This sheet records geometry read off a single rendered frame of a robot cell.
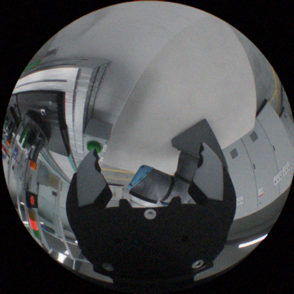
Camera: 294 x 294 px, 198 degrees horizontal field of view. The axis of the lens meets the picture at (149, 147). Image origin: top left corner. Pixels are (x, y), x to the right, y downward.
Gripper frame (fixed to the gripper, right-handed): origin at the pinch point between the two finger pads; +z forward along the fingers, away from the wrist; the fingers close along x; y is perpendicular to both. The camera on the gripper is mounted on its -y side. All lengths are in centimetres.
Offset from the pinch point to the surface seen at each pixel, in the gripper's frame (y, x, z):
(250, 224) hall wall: 504, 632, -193
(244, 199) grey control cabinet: 169, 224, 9
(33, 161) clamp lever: -0.3, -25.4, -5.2
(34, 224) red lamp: 18, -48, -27
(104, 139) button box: 3.3, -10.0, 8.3
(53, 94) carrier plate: -9.9, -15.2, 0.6
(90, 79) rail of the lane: -9.4, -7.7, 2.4
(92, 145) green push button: 4.0, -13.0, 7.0
